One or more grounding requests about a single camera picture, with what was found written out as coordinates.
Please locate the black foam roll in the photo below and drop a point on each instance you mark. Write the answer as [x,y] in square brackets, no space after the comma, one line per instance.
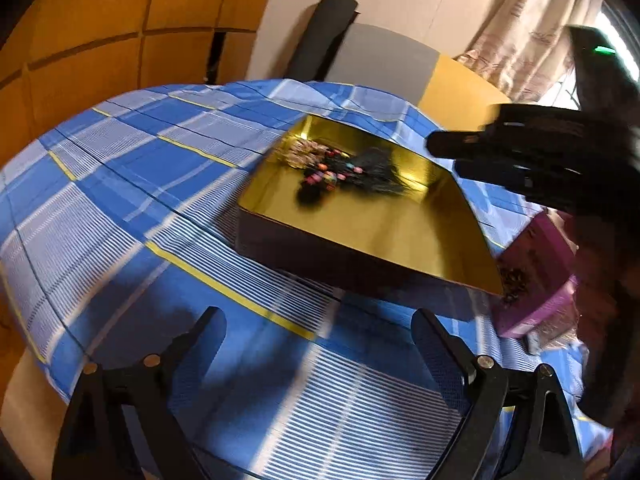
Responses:
[325,35]

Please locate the gold metal box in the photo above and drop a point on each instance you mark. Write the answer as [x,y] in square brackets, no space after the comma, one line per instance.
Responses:
[400,232]

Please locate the wooden wardrobe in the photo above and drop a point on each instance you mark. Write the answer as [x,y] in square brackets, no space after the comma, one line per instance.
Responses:
[100,15]

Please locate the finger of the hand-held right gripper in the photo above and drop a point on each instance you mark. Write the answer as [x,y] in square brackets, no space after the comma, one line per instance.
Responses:
[460,143]
[492,172]

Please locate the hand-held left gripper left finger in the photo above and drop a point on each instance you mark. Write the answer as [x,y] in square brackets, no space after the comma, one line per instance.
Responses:
[197,360]

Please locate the beige patterned curtain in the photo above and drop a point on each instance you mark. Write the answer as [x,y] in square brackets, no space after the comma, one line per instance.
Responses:
[525,20]

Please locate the purple cardboard box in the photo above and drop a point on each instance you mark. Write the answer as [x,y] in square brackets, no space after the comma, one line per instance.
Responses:
[535,260]

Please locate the black beaded tassel jewellery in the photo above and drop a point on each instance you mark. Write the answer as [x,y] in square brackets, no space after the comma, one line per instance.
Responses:
[370,177]

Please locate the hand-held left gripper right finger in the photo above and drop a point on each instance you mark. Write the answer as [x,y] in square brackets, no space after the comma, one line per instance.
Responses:
[434,355]

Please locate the grey yellow blue headboard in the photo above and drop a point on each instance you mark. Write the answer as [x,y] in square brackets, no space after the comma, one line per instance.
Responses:
[385,60]

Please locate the person's right forearm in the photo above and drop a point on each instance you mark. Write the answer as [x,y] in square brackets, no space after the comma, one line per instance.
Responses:
[605,310]

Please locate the blue plaid bedsheet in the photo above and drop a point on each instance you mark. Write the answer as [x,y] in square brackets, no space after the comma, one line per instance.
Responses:
[125,185]

